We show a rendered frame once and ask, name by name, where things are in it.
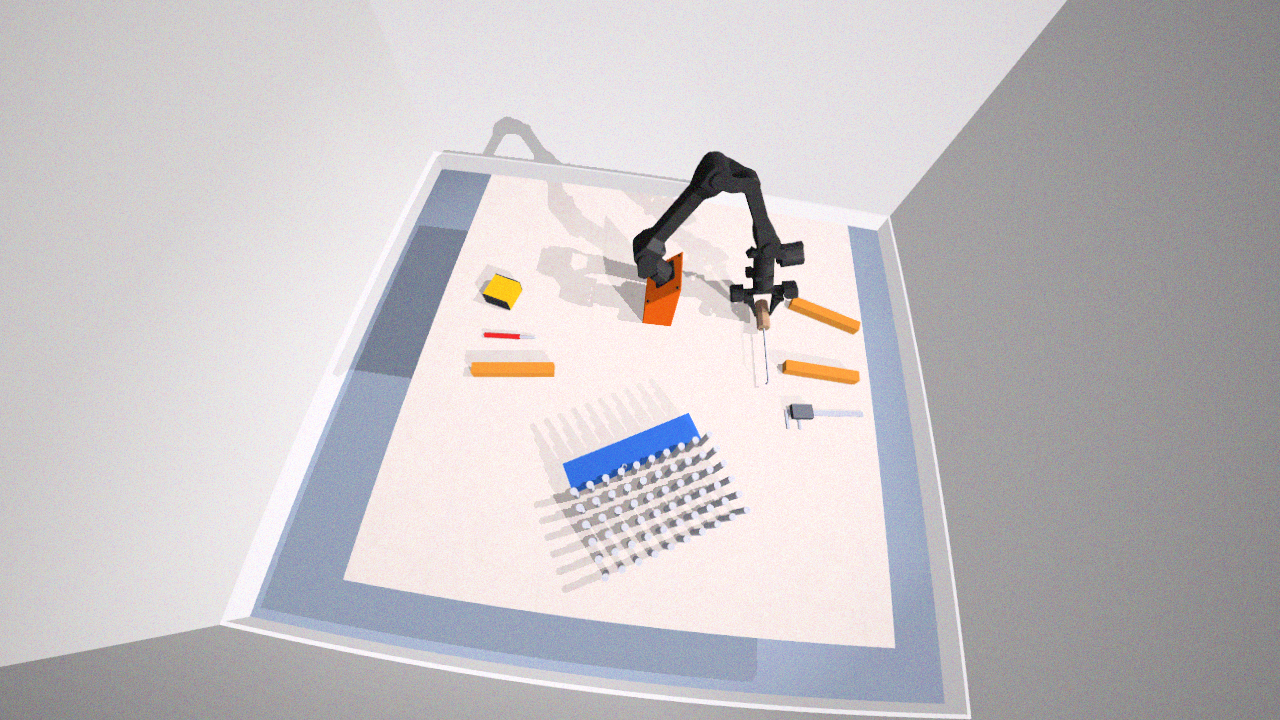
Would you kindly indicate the wooden-handled tool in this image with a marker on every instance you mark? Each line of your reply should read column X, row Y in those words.
column 763, row 324

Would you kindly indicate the blue flat strip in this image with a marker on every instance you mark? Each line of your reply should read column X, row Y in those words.
column 593, row 465

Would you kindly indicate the yellow box with black end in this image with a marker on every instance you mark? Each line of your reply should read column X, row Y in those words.
column 502, row 292

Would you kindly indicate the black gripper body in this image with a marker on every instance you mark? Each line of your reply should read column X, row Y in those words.
column 763, row 284

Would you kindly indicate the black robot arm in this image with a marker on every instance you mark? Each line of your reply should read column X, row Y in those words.
column 715, row 173

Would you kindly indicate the orange flat bar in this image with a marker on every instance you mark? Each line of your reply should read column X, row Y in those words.
column 512, row 369
column 824, row 315
column 820, row 372

